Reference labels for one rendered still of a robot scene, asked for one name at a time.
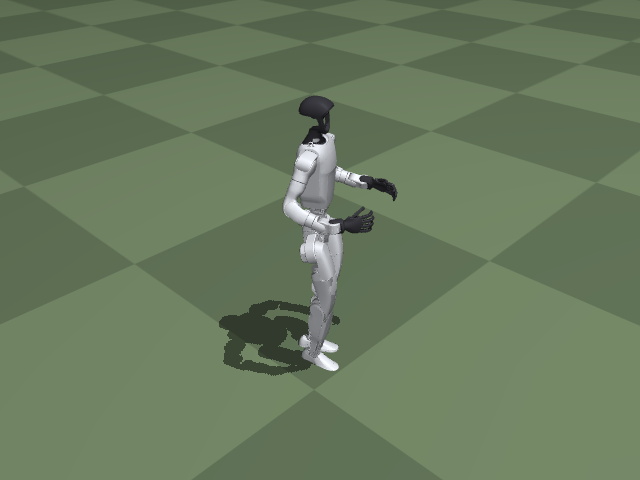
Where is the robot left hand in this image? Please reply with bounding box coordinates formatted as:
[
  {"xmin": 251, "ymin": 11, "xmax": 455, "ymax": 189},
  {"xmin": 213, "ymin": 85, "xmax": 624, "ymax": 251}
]
[{"xmin": 359, "ymin": 175, "xmax": 397, "ymax": 201}]

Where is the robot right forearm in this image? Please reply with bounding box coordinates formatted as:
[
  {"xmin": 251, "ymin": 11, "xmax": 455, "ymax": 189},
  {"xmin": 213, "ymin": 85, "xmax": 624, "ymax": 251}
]
[{"xmin": 284, "ymin": 202, "xmax": 341, "ymax": 235}]

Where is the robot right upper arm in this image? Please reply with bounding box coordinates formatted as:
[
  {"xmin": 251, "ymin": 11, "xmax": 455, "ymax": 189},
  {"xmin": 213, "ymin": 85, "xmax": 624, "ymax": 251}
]
[{"xmin": 282, "ymin": 151, "xmax": 318, "ymax": 217}]

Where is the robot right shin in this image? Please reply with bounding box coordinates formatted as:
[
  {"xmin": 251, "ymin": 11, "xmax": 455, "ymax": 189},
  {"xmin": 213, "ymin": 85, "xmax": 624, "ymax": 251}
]
[{"xmin": 308, "ymin": 303, "xmax": 334, "ymax": 358}]

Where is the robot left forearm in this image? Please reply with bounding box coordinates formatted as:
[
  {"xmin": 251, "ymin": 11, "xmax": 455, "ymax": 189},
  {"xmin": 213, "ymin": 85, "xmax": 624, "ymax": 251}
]
[{"xmin": 335, "ymin": 165, "xmax": 368, "ymax": 189}]

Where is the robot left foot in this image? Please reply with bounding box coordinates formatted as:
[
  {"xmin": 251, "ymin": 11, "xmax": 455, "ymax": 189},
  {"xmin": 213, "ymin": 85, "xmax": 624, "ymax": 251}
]
[{"xmin": 299, "ymin": 334, "xmax": 339, "ymax": 353}]

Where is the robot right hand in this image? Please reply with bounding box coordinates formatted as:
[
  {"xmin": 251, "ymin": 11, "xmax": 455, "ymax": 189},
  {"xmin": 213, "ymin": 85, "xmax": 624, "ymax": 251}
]
[{"xmin": 329, "ymin": 207, "xmax": 374, "ymax": 234}]

